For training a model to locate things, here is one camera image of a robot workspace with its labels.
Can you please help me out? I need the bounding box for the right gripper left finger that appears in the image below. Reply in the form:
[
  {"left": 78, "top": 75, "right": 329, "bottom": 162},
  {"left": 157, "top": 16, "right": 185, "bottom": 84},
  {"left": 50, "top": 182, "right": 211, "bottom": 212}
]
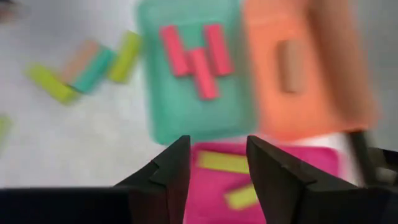
[{"left": 113, "top": 134, "right": 192, "bottom": 224}]

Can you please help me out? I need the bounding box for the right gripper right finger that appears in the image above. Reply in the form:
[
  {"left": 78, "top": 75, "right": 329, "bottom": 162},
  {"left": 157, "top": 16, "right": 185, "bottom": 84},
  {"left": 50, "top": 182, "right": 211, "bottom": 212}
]
[{"left": 246, "top": 135, "right": 361, "bottom": 224}]

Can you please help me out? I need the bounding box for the lime green wooden block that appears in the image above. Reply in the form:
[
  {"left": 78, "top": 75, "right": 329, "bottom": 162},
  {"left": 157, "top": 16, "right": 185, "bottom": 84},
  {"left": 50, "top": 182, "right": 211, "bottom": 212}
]
[
  {"left": 107, "top": 30, "right": 143, "bottom": 84},
  {"left": 0, "top": 115, "right": 12, "bottom": 150},
  {"left": 25, "top": 63, "right": 80, "bottom": 106},
  {"left": 196, "top": 150, "right": 251, "bottom": 174},
  {"left": 223, "top": 184, "right": 259, "bottom": 211}
]

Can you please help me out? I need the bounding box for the red wooden block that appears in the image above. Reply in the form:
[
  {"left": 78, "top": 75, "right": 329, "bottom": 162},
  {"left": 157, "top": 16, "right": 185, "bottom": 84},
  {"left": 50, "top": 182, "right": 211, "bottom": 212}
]
[
  {"left": 159, "top": 24, "right": 191, "bottom": 78},
  {"left": 185, "top": 47, "right": 221, "bottom": 101},
  {"left": 203, "top": 23, "right": 234, "bottom": 78}
]

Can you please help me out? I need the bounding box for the tan wooden block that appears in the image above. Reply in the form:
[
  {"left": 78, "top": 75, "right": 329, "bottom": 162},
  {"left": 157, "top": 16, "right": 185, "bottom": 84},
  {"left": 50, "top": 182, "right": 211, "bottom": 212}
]
[
  {"left": 277, "top": 39, "right": 308, "bottom": 94},
  {"left": 60, "top": 39, "right": 101, "bottom": 85}
]

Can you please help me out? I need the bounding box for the teal wooden block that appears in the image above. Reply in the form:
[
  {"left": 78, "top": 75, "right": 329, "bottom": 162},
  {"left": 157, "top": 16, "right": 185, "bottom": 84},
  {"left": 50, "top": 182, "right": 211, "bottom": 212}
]
[{"left": 70, "top": 46, "right": 116, "bottom": 95}]

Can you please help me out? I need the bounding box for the pink plastic bin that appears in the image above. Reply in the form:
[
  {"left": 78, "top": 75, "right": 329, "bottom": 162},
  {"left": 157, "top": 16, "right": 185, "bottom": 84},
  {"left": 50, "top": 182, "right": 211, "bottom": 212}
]
[{"left": 183, "top": 141, "right": 341, "bottom": 224}]

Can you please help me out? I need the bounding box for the teal plastic bin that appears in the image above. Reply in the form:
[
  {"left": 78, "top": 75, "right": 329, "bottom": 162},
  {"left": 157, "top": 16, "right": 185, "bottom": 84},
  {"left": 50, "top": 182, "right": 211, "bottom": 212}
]
[{"left": 136, "top": 0, "right": 259, "bottom": 146}]

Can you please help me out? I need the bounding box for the orange plastic bin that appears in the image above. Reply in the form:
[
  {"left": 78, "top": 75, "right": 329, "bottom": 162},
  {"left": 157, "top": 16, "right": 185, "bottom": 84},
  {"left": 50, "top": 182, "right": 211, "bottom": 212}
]
[{"left": 242, "top": 0, "right": 379, "bottom": 141}]

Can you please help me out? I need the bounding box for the white plastic table sheet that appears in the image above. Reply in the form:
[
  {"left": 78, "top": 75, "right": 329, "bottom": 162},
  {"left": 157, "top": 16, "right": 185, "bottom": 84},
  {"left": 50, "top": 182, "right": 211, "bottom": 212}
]
[{"left": 0, "top": 0, "right": 354, "bottom": 224}]

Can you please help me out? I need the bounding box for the black table frame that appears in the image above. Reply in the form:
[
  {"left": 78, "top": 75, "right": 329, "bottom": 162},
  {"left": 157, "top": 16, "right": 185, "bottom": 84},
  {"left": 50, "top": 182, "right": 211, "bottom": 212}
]
[{"left": 348, "top": 129, "right": 377, "bottom": 187}]

